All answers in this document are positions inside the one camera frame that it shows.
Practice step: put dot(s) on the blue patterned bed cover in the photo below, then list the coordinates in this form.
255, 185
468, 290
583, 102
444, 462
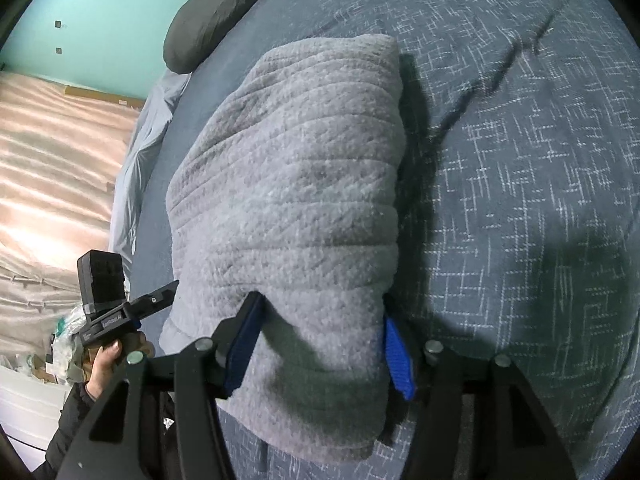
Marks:
525, 160

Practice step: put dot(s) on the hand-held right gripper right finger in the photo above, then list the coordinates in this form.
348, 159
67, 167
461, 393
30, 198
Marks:
400, 360

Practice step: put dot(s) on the grey fleece garment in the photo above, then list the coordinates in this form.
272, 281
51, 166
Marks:
290, 185

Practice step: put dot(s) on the pink curtain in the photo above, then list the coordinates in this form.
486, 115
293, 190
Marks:
55, 170

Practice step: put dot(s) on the person's left forearm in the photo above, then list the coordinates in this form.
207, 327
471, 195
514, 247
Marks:
65, 430

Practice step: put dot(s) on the wooden board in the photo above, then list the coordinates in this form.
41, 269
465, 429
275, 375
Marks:
105, 96

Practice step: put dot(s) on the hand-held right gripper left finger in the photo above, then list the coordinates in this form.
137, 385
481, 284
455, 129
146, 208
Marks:
245, 340

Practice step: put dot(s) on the dark grey long pillow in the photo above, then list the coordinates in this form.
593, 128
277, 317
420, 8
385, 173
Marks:
215, 20

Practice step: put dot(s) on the light grey-blue sheet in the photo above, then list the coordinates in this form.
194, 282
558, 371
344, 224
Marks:
140, 170

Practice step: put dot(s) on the person's left hand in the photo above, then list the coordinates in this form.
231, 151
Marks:
105, 365

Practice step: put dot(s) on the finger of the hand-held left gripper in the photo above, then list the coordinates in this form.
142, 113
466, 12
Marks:
155, 300

